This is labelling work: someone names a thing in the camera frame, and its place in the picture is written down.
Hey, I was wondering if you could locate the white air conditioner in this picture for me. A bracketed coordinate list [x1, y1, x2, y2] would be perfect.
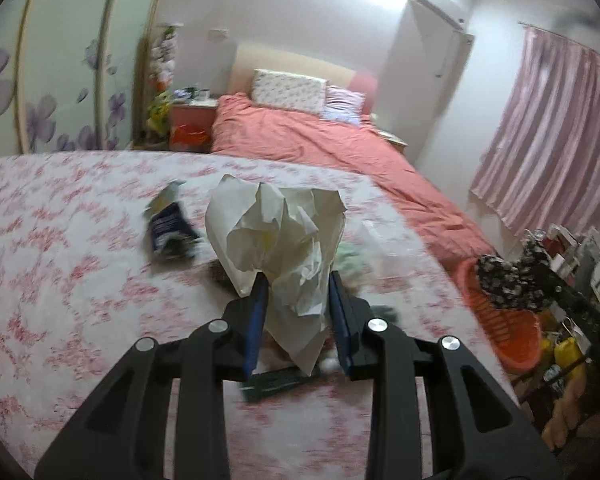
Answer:
[410, 0, 477, 81]

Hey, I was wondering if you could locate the red plastic bag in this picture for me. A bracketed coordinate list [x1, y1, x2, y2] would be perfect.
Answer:
[172, 125, 213, 153]

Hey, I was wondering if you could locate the purple striped pillow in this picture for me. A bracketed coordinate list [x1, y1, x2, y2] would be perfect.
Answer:
[322, 85, 367, 126]

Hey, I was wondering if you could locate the pink striped curtain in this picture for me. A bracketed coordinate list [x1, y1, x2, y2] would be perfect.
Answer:
[469, 24, 600, 243]

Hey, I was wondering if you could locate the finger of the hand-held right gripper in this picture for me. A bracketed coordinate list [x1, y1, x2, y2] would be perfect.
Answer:
[532, 260, 600, 341]

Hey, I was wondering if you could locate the bed with pink duvet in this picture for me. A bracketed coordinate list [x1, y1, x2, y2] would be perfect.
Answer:
[211, 92, 496, 273]

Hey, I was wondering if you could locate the pink floral tablecloth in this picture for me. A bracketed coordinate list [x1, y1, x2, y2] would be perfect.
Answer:
[0, 150, 523, 480]

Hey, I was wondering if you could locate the orange plastic basket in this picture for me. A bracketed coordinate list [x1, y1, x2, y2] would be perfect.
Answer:
[455, 257, 543, 376]

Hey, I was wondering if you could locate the light green wrapper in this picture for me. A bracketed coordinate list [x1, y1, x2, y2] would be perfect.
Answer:
[332, 240, 377, 292]

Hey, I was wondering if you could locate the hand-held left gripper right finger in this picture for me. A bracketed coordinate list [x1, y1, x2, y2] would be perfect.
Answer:
[329, 271, 563, 480]

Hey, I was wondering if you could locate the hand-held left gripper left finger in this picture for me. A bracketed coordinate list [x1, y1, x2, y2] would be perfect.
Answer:
[34, 274, 270, 480]

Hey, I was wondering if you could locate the stack of books and papers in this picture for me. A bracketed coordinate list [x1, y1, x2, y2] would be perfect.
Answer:
[527, 225, 600, 311]

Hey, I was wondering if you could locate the clear plastic bag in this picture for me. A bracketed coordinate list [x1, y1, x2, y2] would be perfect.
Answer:
[352, 217, 416, 286]

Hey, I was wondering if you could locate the black floral cloth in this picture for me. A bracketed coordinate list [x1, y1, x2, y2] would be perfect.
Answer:
[475, 237, 556, 313]

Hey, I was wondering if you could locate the dark green packet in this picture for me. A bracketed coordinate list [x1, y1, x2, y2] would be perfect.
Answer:
[240, 365, 326, 403]

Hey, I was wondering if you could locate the flower print sliding wardrobe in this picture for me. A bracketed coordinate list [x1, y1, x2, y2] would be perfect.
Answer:
[0, 0, 171, 161]

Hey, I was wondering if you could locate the dark blue snack packet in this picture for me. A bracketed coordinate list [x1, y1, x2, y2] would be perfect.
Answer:
[144, 180, 203, 262]

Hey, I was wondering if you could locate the white floral pillow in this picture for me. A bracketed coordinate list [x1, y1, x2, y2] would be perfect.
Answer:
[250, 69, 328, 115]

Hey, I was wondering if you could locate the cream and pink headboard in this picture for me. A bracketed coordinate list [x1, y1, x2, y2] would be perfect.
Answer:
[228, 42, 378, 116]

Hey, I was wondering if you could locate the white paper bag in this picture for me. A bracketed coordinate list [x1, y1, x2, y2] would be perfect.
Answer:
[205, 174, 348, 377]

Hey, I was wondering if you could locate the stack of plush toys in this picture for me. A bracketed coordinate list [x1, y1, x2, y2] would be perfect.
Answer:
[147, 25, 181, 93]

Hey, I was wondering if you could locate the tan plush toy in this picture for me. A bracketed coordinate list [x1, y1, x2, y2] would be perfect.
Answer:
[542, 370, 588, 448]

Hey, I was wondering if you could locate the yellow green plush toy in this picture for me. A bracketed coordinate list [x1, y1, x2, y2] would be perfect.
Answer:
[147, 92, 173, 137]

